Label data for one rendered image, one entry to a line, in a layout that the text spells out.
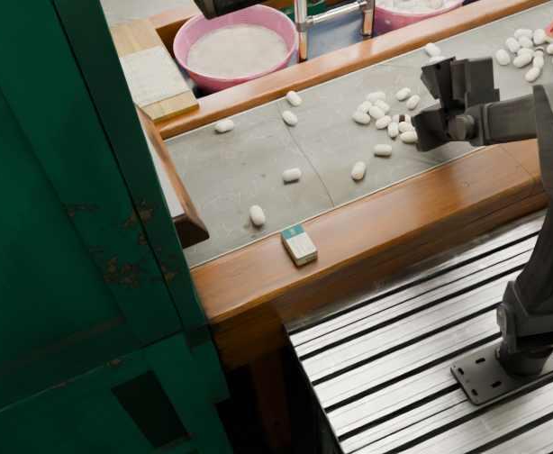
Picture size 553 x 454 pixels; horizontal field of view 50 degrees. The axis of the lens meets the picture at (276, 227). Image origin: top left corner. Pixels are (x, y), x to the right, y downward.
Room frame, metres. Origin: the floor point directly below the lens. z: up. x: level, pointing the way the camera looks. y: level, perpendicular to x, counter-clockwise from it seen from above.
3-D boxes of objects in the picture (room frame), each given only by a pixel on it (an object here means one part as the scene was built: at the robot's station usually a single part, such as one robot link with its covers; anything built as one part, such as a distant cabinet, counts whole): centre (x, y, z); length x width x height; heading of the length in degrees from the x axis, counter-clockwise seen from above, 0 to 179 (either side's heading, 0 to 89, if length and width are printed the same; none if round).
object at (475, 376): (0.35, -0.34, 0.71); 0.20 x 0.07 x 0.08; 108
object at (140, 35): (1.02, 0.25, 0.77); 0.33 x 0.15 x 0.01; 20
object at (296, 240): (0.53, -0.03, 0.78); 0.06 x 0.04 x 0.02; 20
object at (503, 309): (0.36, -0.34, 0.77); 0.09 x 0.06 x 0.06; 93
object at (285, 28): (1.09, 0.04, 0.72); 0.27 x 0.27 x 0.10
